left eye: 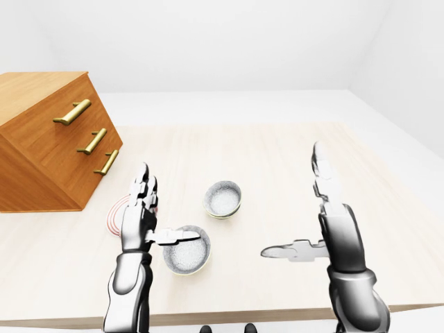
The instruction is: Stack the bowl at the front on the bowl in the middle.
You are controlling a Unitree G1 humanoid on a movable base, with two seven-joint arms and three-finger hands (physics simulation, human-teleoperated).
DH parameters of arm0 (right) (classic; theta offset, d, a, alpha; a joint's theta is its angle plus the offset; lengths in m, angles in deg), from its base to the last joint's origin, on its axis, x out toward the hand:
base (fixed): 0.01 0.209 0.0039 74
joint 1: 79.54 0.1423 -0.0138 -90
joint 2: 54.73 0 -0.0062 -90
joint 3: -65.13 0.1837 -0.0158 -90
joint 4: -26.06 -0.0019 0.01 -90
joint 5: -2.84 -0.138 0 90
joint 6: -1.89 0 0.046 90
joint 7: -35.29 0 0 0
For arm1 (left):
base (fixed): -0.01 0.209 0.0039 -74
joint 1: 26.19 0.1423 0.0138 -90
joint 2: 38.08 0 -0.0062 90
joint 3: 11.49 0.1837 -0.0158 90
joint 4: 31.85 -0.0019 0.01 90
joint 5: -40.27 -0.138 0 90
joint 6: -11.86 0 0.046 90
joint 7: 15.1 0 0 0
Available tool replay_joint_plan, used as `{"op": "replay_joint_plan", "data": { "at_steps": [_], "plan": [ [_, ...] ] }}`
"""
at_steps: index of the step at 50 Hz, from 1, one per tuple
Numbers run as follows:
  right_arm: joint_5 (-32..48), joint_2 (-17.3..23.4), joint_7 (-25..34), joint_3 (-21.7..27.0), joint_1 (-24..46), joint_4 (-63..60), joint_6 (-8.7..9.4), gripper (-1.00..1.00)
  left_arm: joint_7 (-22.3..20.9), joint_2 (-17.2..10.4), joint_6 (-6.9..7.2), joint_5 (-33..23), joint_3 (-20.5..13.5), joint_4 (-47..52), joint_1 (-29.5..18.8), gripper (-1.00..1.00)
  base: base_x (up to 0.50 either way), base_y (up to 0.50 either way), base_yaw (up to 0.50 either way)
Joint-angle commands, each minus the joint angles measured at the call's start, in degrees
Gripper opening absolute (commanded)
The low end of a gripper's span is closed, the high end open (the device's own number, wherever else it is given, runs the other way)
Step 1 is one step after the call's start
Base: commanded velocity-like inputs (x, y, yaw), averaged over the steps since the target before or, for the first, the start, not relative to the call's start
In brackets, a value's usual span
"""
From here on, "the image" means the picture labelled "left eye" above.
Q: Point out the wooden cabinet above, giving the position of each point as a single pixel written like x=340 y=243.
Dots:
x=21 y=100

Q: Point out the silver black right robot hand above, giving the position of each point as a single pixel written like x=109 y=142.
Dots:
x=341 y=236

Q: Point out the medium wooden drawer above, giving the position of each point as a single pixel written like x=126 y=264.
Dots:
x=69 y=166

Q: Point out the small wooden drawer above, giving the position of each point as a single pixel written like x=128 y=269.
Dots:
x=86 y=185

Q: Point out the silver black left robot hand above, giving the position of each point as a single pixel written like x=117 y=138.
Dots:
x=133 y=225

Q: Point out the white plate with red rings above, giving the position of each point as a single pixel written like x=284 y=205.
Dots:
x=113 y=218

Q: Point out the small dark rounded shape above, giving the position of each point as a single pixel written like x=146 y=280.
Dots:
x=250 y=328
x=206 y=329

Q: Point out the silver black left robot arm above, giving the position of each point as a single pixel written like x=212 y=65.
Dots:
x=126 y=295

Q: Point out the black speckled bowl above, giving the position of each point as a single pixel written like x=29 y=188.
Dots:
x=222 y=203
x=189 y=255

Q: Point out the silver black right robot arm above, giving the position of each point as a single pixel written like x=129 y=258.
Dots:
x=357 y=301

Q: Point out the large wooden drawer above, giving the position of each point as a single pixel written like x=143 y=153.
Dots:
x=41 y=138

